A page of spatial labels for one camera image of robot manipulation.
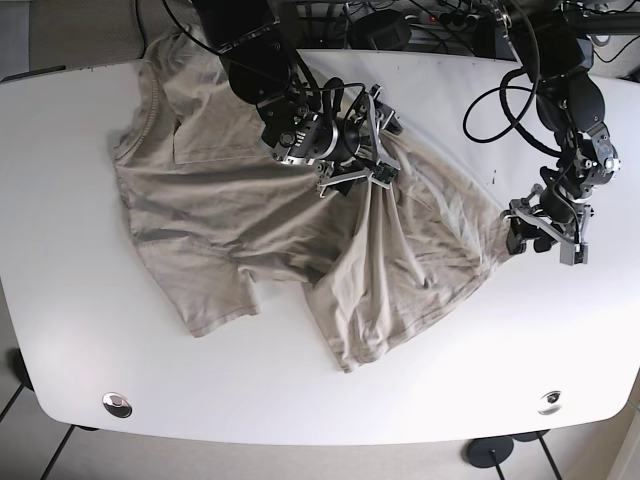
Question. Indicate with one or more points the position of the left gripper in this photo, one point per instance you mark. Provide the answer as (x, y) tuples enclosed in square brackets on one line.
[(558, 209)]

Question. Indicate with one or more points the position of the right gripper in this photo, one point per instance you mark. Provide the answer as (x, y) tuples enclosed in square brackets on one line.
[(307, 128)]

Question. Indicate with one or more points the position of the cream white T-shirt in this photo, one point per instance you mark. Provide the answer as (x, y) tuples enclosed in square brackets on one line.
[(210, 215)]

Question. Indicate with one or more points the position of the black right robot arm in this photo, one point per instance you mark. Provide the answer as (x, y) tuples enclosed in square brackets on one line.
[(256, 44)]

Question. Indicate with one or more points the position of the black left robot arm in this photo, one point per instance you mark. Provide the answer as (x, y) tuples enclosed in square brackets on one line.
[(572, 107)]

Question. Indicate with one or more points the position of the right silver table grommet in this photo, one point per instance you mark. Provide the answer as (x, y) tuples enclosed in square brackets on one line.
[(550, 403)]

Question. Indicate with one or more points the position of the silver table grommet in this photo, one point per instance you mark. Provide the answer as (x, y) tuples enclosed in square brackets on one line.
[(117, 405), (550, 403)]

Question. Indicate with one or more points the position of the black round stand base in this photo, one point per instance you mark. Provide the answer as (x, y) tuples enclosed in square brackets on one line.
[(489, 452)]

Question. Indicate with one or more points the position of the left silver table grommet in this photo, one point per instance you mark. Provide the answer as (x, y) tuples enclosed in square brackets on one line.
[(117, 405)]

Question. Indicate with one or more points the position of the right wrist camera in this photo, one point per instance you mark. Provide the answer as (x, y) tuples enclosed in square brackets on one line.
[(382, 175)]

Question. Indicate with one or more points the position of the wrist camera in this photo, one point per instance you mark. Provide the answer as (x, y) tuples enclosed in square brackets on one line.
[(382, 175), (573, 253)]

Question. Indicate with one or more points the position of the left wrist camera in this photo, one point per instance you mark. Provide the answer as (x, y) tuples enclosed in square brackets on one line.
[(573, 253)]

